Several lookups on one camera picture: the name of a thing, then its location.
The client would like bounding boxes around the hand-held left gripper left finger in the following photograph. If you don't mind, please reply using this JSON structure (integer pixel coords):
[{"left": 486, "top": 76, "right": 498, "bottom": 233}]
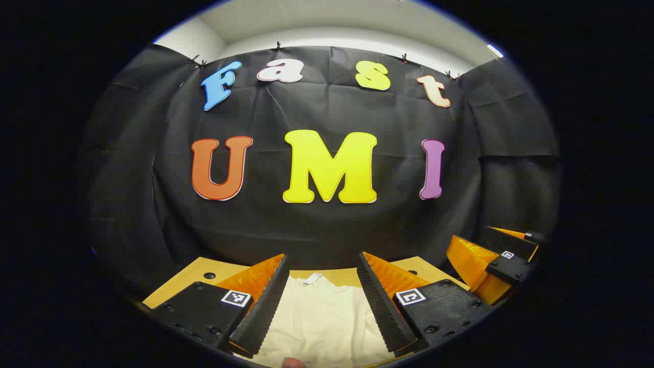
[{"left": 152, "top": 254, "right": 290, "bottom": 358}]

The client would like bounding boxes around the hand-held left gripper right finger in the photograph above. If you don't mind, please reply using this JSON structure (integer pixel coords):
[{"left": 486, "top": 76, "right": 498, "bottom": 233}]
[{"left": 356, "top": 251, "right": 494, "bottom": 358}]

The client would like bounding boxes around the cream sweatshirt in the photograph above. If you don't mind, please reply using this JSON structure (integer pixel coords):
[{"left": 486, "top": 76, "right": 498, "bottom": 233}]
[{"left": 250, "top": 272, "right": 409, "bottom": 368}]

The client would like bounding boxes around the black backdrop cloth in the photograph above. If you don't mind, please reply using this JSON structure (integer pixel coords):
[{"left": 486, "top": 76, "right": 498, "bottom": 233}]
[{"left": 84, "top": 43, "right": 560, "bottom": 302}]

